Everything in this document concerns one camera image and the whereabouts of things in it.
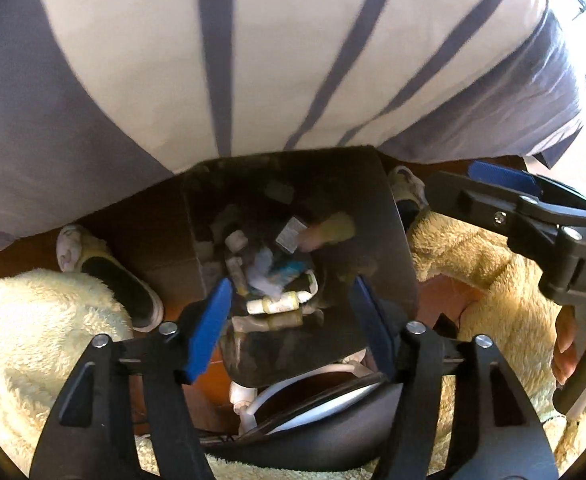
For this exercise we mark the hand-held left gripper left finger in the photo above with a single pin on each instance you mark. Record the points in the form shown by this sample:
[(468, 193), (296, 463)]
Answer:
[(208, 330)]

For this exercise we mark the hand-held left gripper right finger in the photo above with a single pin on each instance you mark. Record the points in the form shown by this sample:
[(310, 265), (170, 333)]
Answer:
[(373, 330)]

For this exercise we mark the cream slipper with black sole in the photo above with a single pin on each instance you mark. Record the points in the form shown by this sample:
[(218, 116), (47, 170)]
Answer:
[(405, 192), (113, 280)]

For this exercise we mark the white tube with yellow print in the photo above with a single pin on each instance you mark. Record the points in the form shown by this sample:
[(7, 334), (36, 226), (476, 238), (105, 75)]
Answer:
[(273, 304)]

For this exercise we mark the small white bottle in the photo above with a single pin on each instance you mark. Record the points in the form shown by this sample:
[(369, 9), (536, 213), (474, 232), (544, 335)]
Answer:
[(235, 241)]

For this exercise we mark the crumpled white paper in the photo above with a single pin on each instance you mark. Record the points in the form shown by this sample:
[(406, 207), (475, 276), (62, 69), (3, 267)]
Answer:
[(265, 272)]

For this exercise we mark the blue snack packet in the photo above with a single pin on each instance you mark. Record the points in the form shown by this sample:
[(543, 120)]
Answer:
[(293, 269)]

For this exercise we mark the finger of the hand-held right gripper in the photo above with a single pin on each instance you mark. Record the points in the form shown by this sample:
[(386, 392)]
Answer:
[(473, 200), (503, 177)]

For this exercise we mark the person's right hand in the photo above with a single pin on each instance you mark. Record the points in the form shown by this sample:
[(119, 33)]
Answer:
[(563, 345)]

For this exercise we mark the pale yellow bottle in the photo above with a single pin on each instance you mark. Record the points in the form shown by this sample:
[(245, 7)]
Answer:
[(330, 232)]

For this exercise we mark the striped white grey shirt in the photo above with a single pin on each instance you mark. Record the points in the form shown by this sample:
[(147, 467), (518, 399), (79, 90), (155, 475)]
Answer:
[(123, 60)]

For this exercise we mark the dark curved object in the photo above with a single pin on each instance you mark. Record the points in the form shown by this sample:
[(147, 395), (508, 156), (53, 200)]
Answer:
[(313, 445)]

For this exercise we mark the dark trash bin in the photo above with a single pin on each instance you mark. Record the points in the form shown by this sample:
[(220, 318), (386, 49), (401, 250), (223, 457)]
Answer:
[(373, 210)]

